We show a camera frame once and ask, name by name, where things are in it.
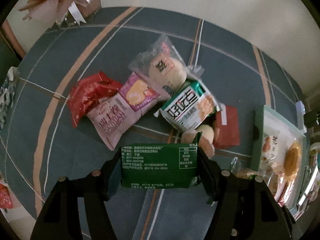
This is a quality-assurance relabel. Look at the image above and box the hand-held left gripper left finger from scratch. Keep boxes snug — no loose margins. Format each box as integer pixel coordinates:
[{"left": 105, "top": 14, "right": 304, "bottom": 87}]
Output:
[{"left": 30, "top": 151, "right": 123, "bottom": 240}]

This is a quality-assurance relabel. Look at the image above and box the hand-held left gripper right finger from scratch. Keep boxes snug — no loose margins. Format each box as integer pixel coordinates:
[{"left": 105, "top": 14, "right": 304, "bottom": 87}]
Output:
[{"left": 196, "top": 146, "right": 297, "bottom": 240}]

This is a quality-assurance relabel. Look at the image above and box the dark green snack packet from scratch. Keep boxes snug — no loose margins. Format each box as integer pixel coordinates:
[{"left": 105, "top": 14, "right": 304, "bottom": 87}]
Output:
[{"left": 120, "top": 132, "right": 203, "bottom": 189}]

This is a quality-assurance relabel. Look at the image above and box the shallow teal cardboard box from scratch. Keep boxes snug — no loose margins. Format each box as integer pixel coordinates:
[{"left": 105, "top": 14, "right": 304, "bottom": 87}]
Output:
[{"left": 250, "top": 105, "right": 308, "bottom": 209}]

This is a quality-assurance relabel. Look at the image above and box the green white cracker packet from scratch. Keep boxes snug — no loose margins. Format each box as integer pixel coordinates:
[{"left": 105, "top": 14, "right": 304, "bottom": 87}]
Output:
[{"left": 154, "top": 78, "right": 222, "bottom": 132}]

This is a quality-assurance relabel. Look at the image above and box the white printed snack packet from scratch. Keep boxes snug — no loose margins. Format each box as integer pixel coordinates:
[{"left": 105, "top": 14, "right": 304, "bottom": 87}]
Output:
[{"left": 260, "top": 132, "right": 287, "bottom": 173}]

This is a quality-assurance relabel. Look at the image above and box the bright red snack packet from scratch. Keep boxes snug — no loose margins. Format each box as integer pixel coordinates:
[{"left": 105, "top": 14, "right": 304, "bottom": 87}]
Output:
[{"left": 67, "top": 71, "right": 122, "bottom": 128}]

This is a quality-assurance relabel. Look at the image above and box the yellow bread packet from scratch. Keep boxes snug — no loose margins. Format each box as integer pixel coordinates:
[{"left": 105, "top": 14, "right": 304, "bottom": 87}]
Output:
[{"left": 284, "top": 140, "right": 303, "bottom": 179}]

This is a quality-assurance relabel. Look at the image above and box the clear round bun packet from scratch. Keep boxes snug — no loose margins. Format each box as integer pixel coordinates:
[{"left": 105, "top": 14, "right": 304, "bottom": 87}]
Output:
[{"left": 128, "top": 34, "right": 203, "bottom": 97}]

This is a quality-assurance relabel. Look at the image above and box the clear green print cookie packet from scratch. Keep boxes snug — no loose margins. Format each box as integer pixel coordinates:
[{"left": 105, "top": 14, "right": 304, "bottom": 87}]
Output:
[{"left": 229, "top": 156, "right": 255, "bottom": 180}]

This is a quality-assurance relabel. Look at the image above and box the clear packet of small buns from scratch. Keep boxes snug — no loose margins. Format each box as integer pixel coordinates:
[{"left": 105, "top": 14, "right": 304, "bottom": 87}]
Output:
[{"left": 180, "top": 124, "right": 216, "bottom": 158}]

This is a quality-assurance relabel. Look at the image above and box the dark red snack packet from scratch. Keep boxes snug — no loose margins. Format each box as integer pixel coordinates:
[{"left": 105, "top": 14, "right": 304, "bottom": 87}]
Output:
[{"left": 212, "top": 104, "right": 240, "bottom": 150}]

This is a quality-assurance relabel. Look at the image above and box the pale pink snack packet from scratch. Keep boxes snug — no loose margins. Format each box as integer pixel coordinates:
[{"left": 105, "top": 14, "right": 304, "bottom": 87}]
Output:
[{"left": 86, "top": 94, "right": 132, "bottom": 151}]

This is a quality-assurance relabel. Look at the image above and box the red patterned snack packet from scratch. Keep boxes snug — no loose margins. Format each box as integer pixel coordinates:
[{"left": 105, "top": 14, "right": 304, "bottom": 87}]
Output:
[{"left": 271, "top": 174, "right": 290, "bottom": 207}]

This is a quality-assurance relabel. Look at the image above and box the purple pink cake packet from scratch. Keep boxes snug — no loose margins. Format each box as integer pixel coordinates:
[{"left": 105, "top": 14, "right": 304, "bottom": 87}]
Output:
[{"left": 118, "top": 71, "right": 160, "bottom": 117}]

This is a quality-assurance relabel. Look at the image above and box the red white bag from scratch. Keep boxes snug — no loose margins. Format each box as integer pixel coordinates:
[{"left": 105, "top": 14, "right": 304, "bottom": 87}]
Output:
[{"left": 0, "top": 182, "right": 12, "bottom": 210}]

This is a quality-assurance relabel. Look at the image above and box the white power strip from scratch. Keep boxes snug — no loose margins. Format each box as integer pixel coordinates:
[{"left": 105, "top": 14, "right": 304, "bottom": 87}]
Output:
[{"left": 296, "top": 101, "right": 307, "bottom": 133}]

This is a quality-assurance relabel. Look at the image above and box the black charger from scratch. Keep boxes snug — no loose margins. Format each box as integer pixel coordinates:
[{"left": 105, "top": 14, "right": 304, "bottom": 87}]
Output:
[{"left": 303, "top": 110, "right": 320, "bottom": 127}]

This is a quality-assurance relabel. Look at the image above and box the green white plastic bag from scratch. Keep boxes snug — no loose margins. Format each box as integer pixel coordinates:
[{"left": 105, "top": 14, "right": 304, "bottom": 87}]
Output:
[{"left": 0, "top": 66, "right": 21, "bottom": 132}]

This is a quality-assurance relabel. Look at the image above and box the translucent brown container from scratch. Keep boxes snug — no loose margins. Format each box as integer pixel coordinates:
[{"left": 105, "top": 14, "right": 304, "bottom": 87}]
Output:
[{"left": 82, "top": 0, "right": 102, "bottom": 19}]

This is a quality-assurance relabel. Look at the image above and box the pink paper flower bouquet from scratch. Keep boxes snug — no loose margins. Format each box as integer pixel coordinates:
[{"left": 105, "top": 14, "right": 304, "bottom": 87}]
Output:
[{"left": 17, "top": 0, "right": 100, "bottom": 28}]

